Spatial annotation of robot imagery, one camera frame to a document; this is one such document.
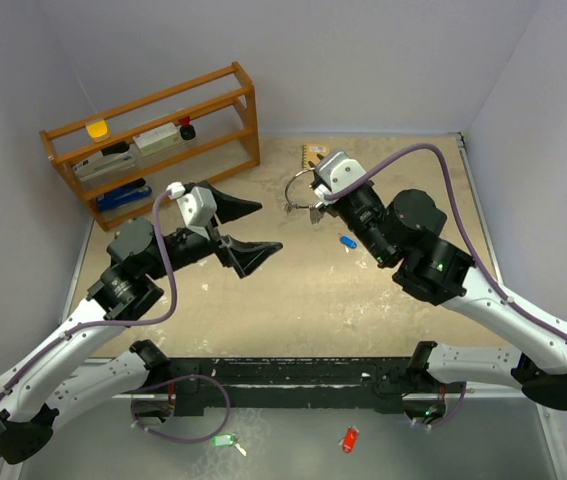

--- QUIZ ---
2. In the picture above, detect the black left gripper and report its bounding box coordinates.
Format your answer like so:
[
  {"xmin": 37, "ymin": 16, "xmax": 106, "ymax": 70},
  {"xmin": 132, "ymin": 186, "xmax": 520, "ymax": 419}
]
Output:
[{"xmin": 144, "ymin": 182, "xmax": 280, "ymax": 280}]

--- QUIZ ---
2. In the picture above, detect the large metal keyring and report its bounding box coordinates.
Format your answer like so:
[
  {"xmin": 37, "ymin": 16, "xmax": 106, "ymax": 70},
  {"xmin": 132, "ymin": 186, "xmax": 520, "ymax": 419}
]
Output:
[{"xmin": 283, "ymin": 167, "xmax": 316, "ymax": 213}]

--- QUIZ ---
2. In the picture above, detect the silver key bunch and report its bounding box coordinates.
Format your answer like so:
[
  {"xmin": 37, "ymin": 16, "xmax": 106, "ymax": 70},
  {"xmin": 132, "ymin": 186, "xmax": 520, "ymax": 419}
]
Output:
[{"xmin": 285, "ymin": 201, "xmax": 325, "ymax": 225}]

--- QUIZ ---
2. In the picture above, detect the blue capped key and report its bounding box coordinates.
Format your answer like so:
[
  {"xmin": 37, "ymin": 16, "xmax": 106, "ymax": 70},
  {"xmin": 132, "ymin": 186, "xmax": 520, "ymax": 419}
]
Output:
[{"xmin": 339, "ymin": 235, "xmax": 357, "ymax": 253}]

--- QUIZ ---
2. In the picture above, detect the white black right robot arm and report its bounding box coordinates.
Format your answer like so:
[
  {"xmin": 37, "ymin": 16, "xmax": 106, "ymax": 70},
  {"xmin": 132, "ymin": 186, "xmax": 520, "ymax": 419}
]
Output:
[{"xmin": 310, "ymin": 143, "xmax": 567, "ymax": 411}]

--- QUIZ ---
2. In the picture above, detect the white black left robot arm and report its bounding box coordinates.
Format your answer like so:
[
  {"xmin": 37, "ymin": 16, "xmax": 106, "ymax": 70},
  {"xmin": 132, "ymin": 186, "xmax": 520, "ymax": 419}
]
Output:
[{"xmin": 0, "ymin": 182, "xmax": 282, "ymax": 465}]

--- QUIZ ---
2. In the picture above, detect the tan spiral notebook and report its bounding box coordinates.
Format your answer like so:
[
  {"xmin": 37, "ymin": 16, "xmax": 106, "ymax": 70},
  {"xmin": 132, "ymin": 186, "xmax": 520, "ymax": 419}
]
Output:
[{"xmin": 301, "ymin": 143, "xmax": 331, "ymax": 171}]

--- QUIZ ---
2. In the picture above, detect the red black stamp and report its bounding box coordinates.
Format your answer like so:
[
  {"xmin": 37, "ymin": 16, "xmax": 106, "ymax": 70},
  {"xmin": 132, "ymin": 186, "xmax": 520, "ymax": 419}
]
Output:
[{"xmin": 178, "ymin": 116, "xmax": 196, "ymax": 141}]

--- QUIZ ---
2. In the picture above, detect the white cardboard box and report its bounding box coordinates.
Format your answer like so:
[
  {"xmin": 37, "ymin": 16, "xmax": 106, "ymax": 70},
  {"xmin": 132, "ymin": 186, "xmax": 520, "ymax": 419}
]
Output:
[{"xmin": 133, "ymin": 123, "xmax": 180, "ymax": 156}]

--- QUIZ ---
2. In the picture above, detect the blue stapler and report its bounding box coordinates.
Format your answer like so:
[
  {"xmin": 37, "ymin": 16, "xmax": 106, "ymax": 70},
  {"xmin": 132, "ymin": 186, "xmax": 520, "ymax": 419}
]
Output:
[{"xmin": 96, "ymin": 178, "xmax": 152, "ymax": 212}]

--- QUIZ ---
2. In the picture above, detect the white black stapler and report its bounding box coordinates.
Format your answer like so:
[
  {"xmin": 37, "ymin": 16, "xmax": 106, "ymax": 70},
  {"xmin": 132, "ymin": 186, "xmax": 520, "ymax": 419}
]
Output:
[{"xmin": 73, "ymin": 145, "xmax": 140, "ymax": 182}]

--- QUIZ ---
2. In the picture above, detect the wooden shelf rack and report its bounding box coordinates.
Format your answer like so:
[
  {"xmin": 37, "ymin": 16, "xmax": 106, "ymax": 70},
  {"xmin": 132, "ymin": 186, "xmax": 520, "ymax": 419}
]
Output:
[{"xmin": 40, "ymin": 62, "xmax": 261, "ymax": 231}]

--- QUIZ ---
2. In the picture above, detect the yellow lidded jar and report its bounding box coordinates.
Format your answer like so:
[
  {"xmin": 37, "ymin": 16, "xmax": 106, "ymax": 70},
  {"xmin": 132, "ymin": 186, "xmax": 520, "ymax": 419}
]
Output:
[{"xmin": 85, "ymin": 119, "xmax": 110, "ymax": 143}]

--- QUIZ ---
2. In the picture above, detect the green key tag with key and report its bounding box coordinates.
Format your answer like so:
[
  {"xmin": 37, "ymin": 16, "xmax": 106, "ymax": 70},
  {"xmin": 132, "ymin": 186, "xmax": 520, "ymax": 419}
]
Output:
[{"xmin": 211, "ymin": 433, "xmax": 247, "ymax": 457}]

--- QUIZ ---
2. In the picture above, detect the red key tag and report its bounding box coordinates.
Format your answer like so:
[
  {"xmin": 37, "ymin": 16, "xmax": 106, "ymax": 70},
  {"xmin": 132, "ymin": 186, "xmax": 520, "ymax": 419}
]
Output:
[{"xmin": 338, "ymin": 426, "xmax": 360, "ymax": 454}]

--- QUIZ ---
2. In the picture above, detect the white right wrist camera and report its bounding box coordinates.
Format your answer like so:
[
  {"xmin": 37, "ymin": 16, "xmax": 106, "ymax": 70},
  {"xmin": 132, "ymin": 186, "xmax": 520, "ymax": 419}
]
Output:
[{"xmin": 312, "ymin": 149, "xmax": 366, "ymax": 204}]

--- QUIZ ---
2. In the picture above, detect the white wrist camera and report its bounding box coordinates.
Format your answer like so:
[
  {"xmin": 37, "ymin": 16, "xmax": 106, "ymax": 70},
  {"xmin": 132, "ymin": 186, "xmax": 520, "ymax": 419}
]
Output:
[
  {"xmin": 167, "ymin": 182, "xmax": 217, "ymax": 236},
  {"xmin": 312, "ymin": 149, "xmax": 366, "ymax": 204}
]

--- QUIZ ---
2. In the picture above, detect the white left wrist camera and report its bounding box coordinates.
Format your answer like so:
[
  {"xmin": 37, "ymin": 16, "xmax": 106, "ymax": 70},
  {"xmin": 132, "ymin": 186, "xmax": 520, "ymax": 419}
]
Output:
[{"xmin": 167, "ymin": 182, "xmax": 217, "ymax": 236}]

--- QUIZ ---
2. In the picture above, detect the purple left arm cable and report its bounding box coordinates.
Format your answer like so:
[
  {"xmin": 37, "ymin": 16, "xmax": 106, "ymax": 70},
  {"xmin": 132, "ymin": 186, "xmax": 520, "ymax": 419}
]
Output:
[{"xmin": 0, "ymin": 192, "xmax": 179, "ymax": 469}]

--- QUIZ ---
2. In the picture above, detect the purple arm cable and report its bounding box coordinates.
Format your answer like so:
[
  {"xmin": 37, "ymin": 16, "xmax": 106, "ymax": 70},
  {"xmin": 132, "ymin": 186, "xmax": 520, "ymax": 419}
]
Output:
[
  {"xmin": 0, "ymin": 192, "xmax": 179, "ymax": 469},
  {"xmin": 324, "ymin": 142, "xmax": 567, "ymax": 362}
]

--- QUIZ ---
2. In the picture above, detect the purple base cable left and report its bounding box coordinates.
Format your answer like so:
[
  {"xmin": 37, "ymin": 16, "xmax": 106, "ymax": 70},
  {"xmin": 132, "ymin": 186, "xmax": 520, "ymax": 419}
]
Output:
[{"xmin": 129, "ymin": 371, "xmax": 231, "ymax": 443}]

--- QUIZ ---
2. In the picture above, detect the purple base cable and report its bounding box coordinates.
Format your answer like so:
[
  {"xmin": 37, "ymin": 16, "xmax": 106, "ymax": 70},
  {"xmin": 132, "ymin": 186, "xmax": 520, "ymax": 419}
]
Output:
[
  {"xmin": 129, "ymin": 371, "xmax": 231, "ymax": 443},
  {"xmin": 410, "ymin": 383, "xmax": 472, "ymax": 432}
]

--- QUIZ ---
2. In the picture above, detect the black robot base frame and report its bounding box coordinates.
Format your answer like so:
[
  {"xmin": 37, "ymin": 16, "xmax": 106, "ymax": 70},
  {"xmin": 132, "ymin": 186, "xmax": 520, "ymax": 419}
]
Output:
[{"xmin": 109, "ymin": 337, "xmax": 469, "ymax": 418}]

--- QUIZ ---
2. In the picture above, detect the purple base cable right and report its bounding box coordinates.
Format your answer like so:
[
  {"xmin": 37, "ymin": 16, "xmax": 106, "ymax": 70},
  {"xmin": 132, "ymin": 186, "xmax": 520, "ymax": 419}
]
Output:
[{"xmin": 410, "ymin": 383, "xmax": 472, "ymax": 432}]

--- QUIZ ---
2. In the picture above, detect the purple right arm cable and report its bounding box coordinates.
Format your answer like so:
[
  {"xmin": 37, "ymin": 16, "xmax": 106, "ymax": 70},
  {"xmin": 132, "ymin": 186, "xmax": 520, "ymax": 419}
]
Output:
[{"xmin": 324, "ymin": 142, "xmax": 567, "ymax": 362}]

